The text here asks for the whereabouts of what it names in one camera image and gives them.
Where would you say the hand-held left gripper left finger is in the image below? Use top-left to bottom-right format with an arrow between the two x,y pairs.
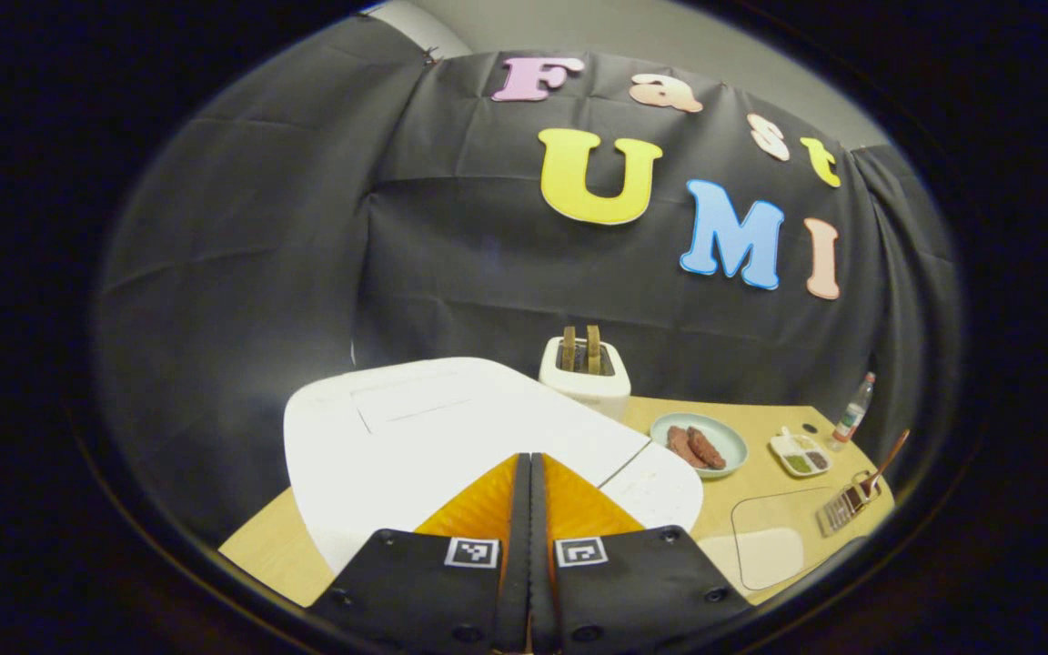
310,452 -> 532,655

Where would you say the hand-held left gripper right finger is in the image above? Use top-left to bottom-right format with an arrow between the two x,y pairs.
531,452 -> 752,655

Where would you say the white rice cooker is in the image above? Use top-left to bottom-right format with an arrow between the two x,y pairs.
283,357 -> 705,574

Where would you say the metal wire chopstick holder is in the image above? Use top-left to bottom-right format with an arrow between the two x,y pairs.
817,470 -> 882,538

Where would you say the brown wooden spoon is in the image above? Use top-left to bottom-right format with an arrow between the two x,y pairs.
861,429 -> 912,497

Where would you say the white toaster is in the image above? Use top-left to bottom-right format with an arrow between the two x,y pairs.
539,337 -> 632,421

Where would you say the reddish brown meat piece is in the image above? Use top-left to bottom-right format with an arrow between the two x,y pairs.
688,426 -> 727,470
667,426 -> 707,469

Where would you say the pale green plate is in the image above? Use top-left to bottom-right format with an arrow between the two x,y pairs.
650,412 -> 749,479

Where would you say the white divided bean dish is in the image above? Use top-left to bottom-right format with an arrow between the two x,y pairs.
768,428 -> 832,479

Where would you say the clear plastic water bottle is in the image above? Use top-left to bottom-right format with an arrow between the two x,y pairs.
831,371 -> 876,444

